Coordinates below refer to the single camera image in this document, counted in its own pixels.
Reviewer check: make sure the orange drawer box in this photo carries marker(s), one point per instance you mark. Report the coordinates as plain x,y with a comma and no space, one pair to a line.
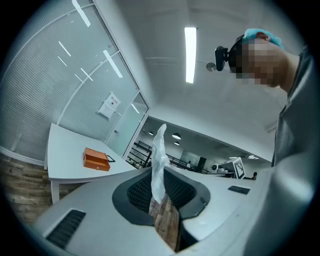
96,160

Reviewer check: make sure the long ceiling light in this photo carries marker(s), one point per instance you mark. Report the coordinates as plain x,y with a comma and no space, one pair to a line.
190,55

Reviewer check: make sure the person's head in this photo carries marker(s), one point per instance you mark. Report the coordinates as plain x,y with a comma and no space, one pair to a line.
270,65

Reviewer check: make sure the white paper notice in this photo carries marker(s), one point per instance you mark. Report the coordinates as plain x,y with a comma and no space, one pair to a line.
109,105

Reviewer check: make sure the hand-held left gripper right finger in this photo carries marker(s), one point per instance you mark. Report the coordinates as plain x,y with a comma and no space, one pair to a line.
215,200

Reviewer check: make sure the black head camera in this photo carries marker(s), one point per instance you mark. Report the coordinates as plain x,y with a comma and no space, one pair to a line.
221,58

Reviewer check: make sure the black picture frame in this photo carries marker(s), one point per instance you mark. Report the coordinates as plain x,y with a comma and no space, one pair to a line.
111,158

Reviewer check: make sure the blue hair cap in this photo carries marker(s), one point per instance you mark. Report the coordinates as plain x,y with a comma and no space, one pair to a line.
262,36

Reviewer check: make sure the round smoke detector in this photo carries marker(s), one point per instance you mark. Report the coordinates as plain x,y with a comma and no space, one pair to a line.
210,66

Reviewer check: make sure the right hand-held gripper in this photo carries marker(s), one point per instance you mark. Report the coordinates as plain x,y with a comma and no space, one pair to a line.
239,168

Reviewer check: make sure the black metal rack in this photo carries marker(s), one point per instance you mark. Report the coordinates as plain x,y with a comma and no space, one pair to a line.
145,152

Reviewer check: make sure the person's grey sweatshirt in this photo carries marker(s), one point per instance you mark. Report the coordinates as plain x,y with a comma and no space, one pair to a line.
295,150

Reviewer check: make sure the clear plastic bag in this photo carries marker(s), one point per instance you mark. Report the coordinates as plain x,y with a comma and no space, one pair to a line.
158,170

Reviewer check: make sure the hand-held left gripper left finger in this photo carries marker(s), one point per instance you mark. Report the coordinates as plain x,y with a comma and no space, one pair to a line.
100,212

